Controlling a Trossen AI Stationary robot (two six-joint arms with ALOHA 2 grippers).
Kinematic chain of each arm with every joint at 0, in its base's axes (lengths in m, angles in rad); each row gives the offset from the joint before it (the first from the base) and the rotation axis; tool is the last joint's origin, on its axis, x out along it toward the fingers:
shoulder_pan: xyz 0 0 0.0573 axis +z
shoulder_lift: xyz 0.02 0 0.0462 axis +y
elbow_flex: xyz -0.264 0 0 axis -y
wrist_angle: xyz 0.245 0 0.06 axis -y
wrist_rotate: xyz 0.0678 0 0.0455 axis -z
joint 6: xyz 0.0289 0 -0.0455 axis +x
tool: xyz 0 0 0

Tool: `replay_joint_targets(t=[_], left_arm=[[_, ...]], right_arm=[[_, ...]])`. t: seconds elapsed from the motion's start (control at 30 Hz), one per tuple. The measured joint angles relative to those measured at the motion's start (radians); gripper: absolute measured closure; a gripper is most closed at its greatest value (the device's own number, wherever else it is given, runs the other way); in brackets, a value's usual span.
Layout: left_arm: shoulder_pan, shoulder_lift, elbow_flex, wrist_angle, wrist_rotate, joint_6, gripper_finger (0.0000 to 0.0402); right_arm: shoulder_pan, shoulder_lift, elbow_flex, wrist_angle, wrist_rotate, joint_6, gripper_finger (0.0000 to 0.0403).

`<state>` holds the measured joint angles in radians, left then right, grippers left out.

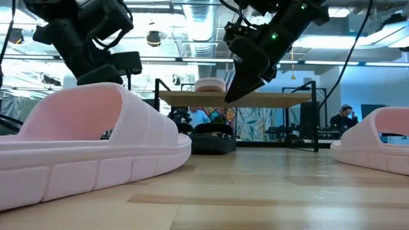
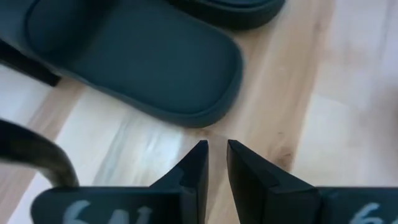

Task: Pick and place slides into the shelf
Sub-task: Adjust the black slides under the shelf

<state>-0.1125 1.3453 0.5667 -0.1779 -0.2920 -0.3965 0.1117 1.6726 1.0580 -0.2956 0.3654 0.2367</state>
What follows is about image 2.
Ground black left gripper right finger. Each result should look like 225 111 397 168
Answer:
226 139 398 224

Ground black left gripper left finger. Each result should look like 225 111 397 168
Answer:
30 139 209 224

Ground black rubber slide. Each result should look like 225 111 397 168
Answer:
0 0 244 129
169 0 286 31

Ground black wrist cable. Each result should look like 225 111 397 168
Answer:
0 119 80 189

